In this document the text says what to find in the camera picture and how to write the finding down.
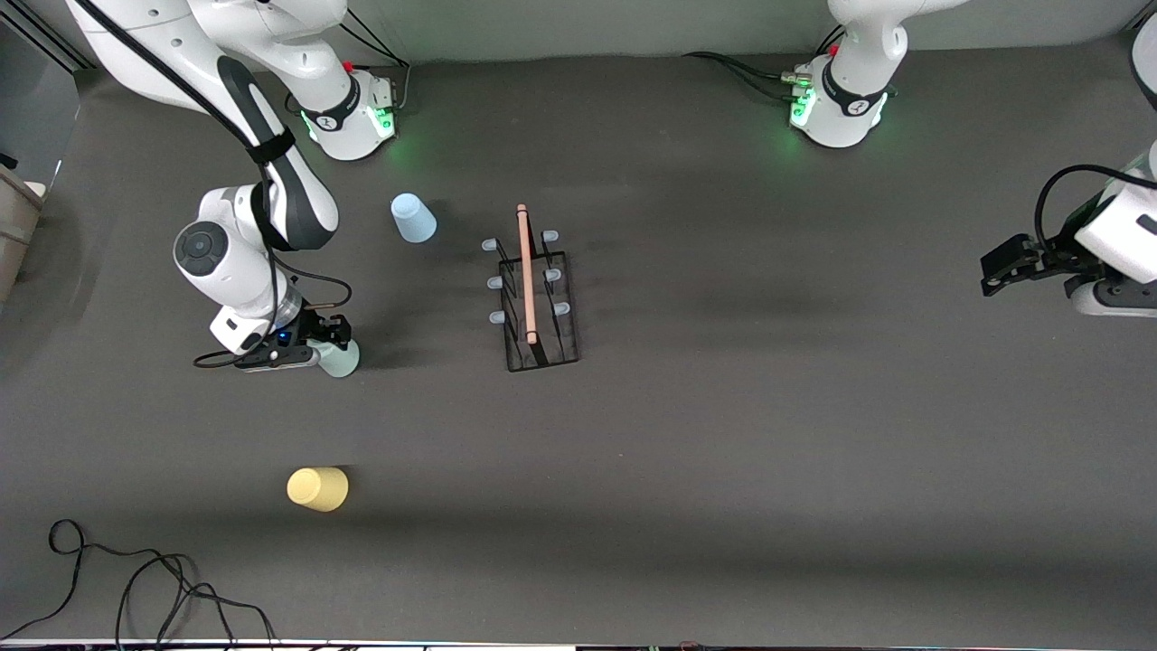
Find black aluminium frame rail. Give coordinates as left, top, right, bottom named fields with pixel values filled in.
left=9, top=14, right=96, bottom=71

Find yellow plastic cup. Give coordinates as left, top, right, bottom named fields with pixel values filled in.
left=287, top=467, right=350, bottom=514

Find pale green plastic cup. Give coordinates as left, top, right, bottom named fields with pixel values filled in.
left=316, top=339, right=361, bottom=379

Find black wire cup holder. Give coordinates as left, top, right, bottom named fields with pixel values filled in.
left=482, top=203, right=580, bottom=373

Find light blue plastic cup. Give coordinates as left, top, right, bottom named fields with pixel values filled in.
left=390, top=193, right=437, bottom=244

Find loose black cable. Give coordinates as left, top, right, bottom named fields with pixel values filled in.
left=0, top=519, right=277, bottom=647

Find brown cardboard box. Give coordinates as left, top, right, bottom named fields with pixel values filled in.
left=0, top=163, right=44, bottom=304

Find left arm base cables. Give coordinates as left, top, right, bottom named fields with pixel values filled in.
left=682, top=25, right=846, bottom=102

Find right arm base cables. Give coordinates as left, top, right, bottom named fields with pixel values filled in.
left=285, top=9, right=412, bottom=118

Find dark grey table mat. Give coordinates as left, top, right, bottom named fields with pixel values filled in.
left=0, top=32, right=1157, bottom=647

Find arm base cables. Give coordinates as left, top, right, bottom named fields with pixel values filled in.
left=285, top=9, right=412, bottom=118
left=682, top=25, right=846, bottom=102

